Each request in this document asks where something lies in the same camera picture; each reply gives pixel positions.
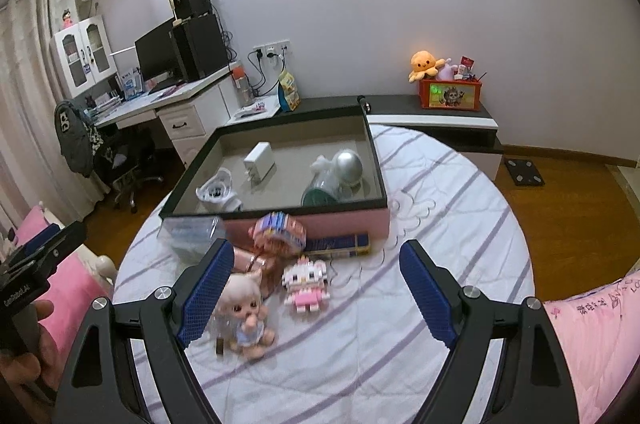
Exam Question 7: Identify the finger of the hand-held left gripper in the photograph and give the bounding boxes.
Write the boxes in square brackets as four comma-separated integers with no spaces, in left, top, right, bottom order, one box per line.
[10,220,89,275]
[15,224,63,257]

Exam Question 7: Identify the blue yellow snack bag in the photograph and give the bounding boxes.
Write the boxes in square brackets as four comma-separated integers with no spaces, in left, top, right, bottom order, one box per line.
[277,71,302,112]

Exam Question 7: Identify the grey jacket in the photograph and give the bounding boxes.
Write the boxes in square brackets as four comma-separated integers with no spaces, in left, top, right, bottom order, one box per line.
[54,100,101,177]

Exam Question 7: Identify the silver ball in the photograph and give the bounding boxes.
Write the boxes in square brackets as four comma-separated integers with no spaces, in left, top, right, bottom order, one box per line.
[334,149,364,187]

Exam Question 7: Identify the black floor scale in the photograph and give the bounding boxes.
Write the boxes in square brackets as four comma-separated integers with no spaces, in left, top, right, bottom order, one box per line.
[502,158,545,189]

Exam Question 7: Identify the pink plush blanket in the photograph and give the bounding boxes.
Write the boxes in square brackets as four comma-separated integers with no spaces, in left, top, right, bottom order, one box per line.
[10,204,116,320]

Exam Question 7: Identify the dark blue box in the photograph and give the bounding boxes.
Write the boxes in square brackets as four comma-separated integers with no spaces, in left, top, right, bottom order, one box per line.
[302,231,372,259]

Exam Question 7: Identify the white glass-door cabinet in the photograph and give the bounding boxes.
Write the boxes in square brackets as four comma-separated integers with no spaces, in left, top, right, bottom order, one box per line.
[50,14,118,99]

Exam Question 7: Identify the clear bottle orange cap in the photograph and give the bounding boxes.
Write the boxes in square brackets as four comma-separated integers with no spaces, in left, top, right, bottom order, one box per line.
[232,66,253,107]

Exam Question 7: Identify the beige curtain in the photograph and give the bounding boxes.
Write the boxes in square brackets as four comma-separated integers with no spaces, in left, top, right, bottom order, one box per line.
[0,0,81,235]

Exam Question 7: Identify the black white low cabinet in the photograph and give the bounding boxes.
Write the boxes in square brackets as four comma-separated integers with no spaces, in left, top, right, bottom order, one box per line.
[300,94,503,182]

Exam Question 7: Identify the white-haired doll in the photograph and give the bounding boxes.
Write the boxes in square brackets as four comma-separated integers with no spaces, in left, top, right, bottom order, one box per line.
[210,269,277,362]

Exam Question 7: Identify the white pink cat block figure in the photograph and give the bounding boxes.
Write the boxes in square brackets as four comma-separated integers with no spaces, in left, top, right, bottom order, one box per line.
[281,254,335,315]

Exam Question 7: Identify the orange printed storage box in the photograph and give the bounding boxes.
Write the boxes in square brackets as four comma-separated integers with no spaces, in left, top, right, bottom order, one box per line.
[419,78,483,111]

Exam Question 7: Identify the white bed post knob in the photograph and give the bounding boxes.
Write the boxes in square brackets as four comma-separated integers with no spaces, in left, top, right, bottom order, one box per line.
[95,254,119,279]

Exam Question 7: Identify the white nightstand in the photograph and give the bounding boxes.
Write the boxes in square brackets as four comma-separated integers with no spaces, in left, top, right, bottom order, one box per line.
[220,96,283,129]

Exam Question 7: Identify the white wall outlet strip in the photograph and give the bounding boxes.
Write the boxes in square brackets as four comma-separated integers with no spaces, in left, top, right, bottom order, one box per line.
[251,38,292,60]

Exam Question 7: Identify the person's left hand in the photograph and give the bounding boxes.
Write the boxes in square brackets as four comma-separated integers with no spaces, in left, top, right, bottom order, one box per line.
[0,301,69,411]

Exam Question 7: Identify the black power cable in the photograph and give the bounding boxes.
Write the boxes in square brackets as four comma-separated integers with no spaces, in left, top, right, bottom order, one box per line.
[248,51,286,97]

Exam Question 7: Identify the clear plastic box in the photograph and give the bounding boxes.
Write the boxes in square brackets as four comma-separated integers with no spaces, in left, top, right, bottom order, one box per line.
[157,216,223,262]

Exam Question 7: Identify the pink printed quilt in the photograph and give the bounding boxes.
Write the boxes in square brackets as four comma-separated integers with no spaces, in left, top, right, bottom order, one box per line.
[542,269,640,424]

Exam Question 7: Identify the white charger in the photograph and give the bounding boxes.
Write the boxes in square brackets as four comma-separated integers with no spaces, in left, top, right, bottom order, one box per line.
[243,142,276,177]

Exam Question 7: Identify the white figure cup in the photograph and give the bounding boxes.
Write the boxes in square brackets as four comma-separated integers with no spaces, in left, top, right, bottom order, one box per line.
[196,169,243,212]

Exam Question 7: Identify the white desk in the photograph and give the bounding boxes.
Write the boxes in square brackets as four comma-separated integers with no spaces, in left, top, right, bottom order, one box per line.
[92,61,241,169]

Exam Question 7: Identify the blue white box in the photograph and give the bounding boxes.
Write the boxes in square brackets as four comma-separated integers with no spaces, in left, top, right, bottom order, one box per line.
[120,71,143,99]

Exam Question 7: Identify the black computer tower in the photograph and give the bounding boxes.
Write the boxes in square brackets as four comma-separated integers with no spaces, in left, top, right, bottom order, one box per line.
[171,12,228,80]

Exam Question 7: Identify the colourful block figure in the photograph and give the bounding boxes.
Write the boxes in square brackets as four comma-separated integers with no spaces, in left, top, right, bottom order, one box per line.
[248,211,307,255]

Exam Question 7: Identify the orange octopus plush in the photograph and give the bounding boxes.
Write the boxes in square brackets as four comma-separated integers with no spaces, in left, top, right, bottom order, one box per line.
[409,50,447,83]

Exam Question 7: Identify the pink box with black rim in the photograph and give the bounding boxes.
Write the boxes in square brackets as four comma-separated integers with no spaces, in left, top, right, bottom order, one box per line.
[159,106,391,242]

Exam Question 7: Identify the black speaker box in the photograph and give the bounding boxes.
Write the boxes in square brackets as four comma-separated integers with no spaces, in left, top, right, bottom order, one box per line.
[172,0,212,18]

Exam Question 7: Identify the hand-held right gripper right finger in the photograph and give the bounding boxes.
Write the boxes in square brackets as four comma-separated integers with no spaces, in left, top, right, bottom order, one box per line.
[398,239,583,424]

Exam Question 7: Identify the black office chair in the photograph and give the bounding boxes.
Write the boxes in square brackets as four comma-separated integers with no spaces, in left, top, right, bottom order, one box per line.
[95,124,166,209]

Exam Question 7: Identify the black computer monitor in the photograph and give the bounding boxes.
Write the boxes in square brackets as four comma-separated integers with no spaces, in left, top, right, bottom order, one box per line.
[134,20,183,84]

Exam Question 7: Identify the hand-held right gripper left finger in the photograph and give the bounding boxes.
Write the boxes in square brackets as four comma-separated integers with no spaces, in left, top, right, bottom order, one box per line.
[52,239,236,424]

